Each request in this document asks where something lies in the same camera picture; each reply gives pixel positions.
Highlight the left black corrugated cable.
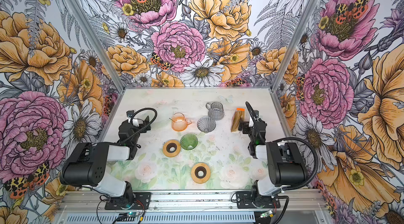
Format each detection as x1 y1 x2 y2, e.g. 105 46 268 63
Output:
121 107 158 146

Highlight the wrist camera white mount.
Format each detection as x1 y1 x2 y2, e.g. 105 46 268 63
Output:
248 110 263 128
126 110 149 127

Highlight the green circuit board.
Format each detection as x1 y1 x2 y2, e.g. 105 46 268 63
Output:
260 210 274 218

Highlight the wooden ring holder front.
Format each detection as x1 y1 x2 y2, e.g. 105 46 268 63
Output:
190 163 211 184

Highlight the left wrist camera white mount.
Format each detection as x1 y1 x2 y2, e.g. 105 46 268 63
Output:
126 110 149 127

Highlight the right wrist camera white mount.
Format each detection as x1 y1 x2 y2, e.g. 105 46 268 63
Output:
248 110 263 128

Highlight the green glass dripper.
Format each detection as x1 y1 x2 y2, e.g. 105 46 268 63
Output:
180 133 198 150

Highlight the wooden ring holder near green dripper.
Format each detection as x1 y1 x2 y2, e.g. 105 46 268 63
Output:
163 140 181 158

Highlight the orange glass carafe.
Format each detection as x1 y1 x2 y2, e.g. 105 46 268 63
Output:
170 112 192 132

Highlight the orange coffee filter pack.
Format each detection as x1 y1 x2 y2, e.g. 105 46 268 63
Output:
230 108 245 132

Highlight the black corrugated cable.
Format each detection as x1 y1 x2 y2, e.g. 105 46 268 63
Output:
245 101 320 191
121 107 158 146

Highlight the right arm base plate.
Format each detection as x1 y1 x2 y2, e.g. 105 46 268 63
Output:
232 191 280 209

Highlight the wooden ring holder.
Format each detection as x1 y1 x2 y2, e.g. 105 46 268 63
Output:
163 140 181 158
190 163 211 184

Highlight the right black corrugated cable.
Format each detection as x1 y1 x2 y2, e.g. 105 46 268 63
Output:
245 101 320 191

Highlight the aluminium rail frame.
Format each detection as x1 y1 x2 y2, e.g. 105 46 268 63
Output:
53 189 333 224

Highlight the clear grey glass carafe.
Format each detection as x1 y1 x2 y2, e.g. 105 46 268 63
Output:
206 101 225 120

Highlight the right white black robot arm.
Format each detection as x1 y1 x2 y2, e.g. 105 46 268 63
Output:
238 120 312 198

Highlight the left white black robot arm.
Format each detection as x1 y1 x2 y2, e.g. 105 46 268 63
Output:
60 116 151 209

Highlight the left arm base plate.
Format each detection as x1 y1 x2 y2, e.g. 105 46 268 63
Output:
104 192 152 210

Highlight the clear grey glass dripper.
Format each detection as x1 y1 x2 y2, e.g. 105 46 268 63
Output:
197 116 216 133

